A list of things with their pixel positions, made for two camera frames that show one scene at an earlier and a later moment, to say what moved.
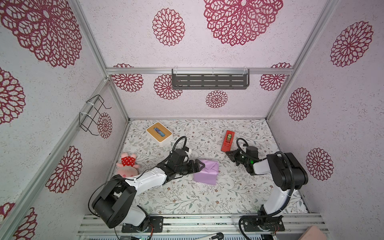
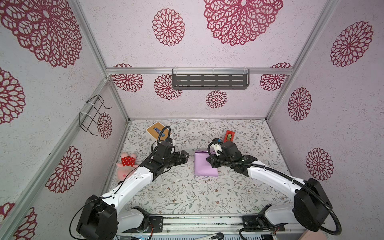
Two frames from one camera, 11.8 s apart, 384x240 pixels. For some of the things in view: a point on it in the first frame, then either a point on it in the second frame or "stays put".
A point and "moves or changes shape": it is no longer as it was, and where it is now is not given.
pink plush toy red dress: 128,167 stays put
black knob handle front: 219,236 stays put
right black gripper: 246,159 to 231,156
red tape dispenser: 227,141 stays put
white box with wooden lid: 159,134 stays put
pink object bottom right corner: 313,233 stays put
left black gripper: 197,169 to 179,160
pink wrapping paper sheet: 208,174 moves or changes shape
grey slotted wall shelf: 210,78 stays put
